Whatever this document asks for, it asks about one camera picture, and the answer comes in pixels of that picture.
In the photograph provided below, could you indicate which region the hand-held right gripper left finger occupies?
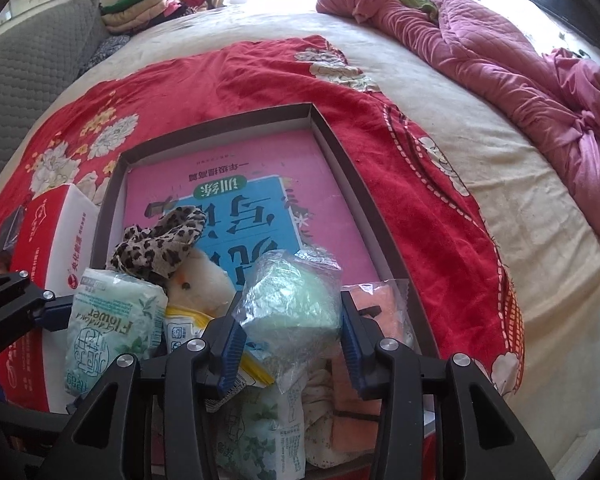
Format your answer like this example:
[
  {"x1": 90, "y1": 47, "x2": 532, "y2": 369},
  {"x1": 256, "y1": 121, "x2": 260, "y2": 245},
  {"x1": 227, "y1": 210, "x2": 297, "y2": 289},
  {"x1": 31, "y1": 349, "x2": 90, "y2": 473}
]
[{"x1": 40, "y1": 317, "x2": 247, "y2": 480}]

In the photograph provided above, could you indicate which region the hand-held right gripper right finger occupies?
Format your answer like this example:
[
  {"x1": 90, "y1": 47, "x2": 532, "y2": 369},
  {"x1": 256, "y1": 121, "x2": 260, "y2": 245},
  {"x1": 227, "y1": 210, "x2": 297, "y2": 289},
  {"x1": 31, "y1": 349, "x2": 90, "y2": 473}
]
[{"x1": 340, "y1": 290, "x2": 556, "y2": 480}]

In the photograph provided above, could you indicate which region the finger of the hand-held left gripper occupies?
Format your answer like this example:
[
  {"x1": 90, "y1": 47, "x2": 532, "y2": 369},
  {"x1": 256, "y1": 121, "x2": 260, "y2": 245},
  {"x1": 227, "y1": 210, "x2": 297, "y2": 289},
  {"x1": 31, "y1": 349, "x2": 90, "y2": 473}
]
[
  {"x1": 0, "y1": 393, "x2": 84, "y2": 442},
  {"x1": 0, "y1": 269, "x2": 77, "y2": 357}
]

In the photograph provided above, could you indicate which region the green print tissue packet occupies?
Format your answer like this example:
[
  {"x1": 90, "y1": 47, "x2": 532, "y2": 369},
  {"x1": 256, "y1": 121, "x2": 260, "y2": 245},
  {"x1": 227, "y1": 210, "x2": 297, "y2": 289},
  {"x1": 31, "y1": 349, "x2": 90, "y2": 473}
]
[{"x1": 64, "y1": 268, "x2": 169, "y2": 400}]

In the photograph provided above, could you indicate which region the green towel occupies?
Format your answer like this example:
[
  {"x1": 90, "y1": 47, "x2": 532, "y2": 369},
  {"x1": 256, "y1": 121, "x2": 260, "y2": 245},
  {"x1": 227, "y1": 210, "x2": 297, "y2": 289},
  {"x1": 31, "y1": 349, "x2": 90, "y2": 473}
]
[{"x1": 232, "y1": 246, "x2": 344, "y2": 397}]

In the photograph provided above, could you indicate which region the leopard print scrunchie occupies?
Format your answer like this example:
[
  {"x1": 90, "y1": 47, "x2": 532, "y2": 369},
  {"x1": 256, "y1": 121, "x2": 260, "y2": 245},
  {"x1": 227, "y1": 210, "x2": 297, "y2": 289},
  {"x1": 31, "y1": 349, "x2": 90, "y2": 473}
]
[{"x1": 105, "y1": 206, "x2": 209, "y2": 282}]

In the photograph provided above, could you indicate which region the pink towel in plastic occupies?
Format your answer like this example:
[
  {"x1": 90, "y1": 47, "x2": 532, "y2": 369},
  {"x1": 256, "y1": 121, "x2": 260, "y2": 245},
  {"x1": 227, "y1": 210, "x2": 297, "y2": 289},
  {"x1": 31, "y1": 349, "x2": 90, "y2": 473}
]
[{"x1": 341, "y1": 280, "x2": 424, "y2": 362}]

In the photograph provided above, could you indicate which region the yellow zip plastic bag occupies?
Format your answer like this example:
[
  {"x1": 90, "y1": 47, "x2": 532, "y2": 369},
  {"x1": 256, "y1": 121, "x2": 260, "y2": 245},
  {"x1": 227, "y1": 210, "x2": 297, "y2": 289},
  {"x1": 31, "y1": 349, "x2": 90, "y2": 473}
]
[{"x1": 163, "y1": 307, "x2": 277, "y2": 402}]

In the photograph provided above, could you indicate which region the red and white carton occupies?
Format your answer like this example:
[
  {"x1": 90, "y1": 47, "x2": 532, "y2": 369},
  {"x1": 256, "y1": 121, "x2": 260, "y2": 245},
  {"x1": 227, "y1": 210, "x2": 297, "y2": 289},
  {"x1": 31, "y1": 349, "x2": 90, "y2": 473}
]
[{"x1": 0, "y1": 183, "x2": 102, "y2": 414}]

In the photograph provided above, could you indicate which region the floral cloth packet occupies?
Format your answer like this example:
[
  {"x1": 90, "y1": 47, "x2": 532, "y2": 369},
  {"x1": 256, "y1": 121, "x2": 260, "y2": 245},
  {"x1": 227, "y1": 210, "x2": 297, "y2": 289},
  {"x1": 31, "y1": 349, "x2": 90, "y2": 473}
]
[{"x1": 300, "y1": 369, "x2": 342, "y2": 469}]

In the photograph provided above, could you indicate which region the cream plush toy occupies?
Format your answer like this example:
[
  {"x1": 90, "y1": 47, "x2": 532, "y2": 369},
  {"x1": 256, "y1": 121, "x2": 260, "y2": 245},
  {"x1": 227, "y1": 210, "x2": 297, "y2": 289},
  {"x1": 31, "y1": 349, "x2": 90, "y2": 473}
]
[{"x1": 164, "y1": 247, "x2": 237, "y2": 319}]

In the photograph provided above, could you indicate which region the leaf print tissue packet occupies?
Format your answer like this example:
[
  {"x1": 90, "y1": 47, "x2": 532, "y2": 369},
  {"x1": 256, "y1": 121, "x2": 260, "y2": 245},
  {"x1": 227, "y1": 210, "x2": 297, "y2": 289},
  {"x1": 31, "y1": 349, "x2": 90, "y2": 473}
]
[{"x1": 214, "y1": 384, "x2": 309, "y2": 480}]

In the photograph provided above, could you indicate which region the salmon folded towel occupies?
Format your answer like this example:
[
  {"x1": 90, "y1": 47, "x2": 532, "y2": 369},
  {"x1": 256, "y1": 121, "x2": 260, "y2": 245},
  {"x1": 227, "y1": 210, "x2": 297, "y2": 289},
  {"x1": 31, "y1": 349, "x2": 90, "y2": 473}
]
[{"x1": 330, "y1": 350, "x2": 387, "y2": 462}]

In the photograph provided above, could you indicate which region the pink book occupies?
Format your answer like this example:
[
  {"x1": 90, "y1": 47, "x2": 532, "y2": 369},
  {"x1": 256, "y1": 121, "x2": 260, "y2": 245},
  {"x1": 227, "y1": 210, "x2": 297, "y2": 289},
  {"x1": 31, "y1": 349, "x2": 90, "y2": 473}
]
[{"x1": 124, "y1": 127, "x2": 382, "y2": 291}]

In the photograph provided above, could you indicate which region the beige bed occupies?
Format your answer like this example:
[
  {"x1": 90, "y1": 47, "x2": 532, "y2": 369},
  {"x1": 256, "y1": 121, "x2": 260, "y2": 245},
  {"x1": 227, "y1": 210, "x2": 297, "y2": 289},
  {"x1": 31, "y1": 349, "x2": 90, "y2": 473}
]
[{"x1": 0, "y1": 0, "x2": 600, "y2": 480}]

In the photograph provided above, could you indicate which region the grey quilted cushion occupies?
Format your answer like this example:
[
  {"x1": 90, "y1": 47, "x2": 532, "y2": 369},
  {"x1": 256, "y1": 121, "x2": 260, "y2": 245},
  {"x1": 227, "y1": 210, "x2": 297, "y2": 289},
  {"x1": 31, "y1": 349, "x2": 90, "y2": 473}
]
[{"x1": 0, "y1": 0, "x2": 112, "y2": 202}]

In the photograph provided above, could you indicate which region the dark patterned pillow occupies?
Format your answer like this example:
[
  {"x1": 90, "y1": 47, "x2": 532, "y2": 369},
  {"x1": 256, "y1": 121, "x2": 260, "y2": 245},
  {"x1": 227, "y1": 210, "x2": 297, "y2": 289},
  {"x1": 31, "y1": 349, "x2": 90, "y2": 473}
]
[{"x1": 77, "y1": 35, "x2": 132, "y2": 80}]

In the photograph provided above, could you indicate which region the red floral blanket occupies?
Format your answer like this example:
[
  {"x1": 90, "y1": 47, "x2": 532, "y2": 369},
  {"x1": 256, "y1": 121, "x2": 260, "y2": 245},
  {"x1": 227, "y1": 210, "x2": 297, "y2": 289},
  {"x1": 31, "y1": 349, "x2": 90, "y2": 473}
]
[{"x1": 0, "y1": 35, "x2": 527, "y2": 397}]

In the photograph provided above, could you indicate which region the pink quilt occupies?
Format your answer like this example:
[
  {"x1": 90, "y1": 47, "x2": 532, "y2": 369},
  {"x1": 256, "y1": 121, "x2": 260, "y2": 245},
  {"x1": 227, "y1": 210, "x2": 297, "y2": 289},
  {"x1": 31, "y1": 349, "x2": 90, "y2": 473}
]
[{"x1": 316, "y1": 0, "x2": 600, "y2": 249}]

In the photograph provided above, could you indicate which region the stack of folded clothes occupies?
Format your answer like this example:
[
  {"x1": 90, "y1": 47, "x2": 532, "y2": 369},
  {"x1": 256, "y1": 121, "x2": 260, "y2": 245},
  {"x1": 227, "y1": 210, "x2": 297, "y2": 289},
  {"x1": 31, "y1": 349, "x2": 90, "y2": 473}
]
[{"x1": 101, "y1": 0, "x2": 212, "y2": 37}]

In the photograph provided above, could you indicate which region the wall television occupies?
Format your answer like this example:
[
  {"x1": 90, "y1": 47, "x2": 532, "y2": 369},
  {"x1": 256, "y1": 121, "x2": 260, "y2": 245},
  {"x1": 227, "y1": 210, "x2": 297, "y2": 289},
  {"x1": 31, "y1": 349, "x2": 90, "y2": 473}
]
[{"x1": 527, "y1": 0, "x2": 600, "y2": 52}]

